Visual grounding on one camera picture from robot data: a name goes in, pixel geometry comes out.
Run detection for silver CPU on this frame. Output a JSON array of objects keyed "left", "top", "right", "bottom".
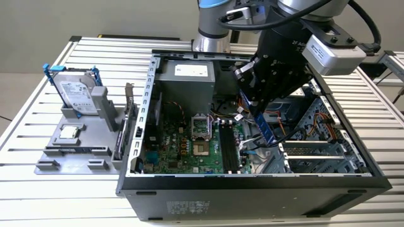
[{"left": 60, "top": 126, "right": 79, "bottom": 140}]

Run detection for CPU socket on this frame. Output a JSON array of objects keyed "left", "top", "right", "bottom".
[{"left": 192, "top": 141, "right": 212, "bottom": 157}]

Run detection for orange black twisted wire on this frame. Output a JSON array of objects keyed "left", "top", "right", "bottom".
[{"left": 161, "top": 101, "right": 188, "bottom": 125}]

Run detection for metal socket cover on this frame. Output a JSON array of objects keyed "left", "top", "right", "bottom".
[{"left": 191, "top": 113, "right": 212, "bottom": 140}]

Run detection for black open PC case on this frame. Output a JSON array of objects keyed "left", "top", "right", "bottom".
[{"left": 115, "top": 49, "right": 393, "bottom": 222}]

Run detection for grey power supply unit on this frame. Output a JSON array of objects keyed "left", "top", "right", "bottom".
[{"left": 156, "top": 60, "right": 216, "bottom": 113}]

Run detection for metal slat side table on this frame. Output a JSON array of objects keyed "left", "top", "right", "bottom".
[{"left": 373, "top": 50, "right": 404, "bottom": 86}]

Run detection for black camera cable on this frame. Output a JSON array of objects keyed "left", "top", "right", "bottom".
[
  {"left": 217, "top": 0, "right": 335, "bottom": 32},
  {"left": 347, "top": 0, "right": 383, "bottom": 57}
]

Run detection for grey parts rack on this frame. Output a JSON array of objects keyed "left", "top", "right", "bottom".
[{"left": 33, "top": 86, "right": 140, "bottom": 176}]

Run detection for orange yellow power wires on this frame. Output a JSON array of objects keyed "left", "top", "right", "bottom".
[{"left": 308, "top": 112, "right": 337, "bottom": 144}]

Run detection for green motherboard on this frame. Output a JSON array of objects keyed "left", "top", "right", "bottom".
[{"left": 140, "top": 118, "right": 255, "bottom": 175}]

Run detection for grey metal disk bay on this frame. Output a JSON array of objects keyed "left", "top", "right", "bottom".
[{"left": 279, "top": 140, "right": 363, "bottom": 173}]

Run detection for hard disk in blue carrier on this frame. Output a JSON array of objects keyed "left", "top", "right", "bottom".
[{"left": 41, "top": 63, "right": 104, "bottom": 117}]

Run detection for black cable bundle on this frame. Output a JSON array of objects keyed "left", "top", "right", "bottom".
[{"left": 243, "top": 122, "right": 305, "bottom": 152}]

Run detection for graphics card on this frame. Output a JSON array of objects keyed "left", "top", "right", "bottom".
[{"left": 112, "top": 82, "right": 140, "bottom": 161}]

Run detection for metal drive cage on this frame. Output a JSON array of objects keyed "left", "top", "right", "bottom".
[{"left": 264, "top": 78, "right": 320, "bottom": 120}]

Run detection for blue RAM stick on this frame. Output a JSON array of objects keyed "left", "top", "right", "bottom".
[{"left": 237, "top": 88, "right": 276, "bottom": 147}]

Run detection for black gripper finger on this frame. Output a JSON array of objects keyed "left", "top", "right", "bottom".
[
  {"left": 259, "top": 73, "right": 312, "bottom": 114},
  {"left": 233, "top": 61, "right": 260, "bottom": 112}
]

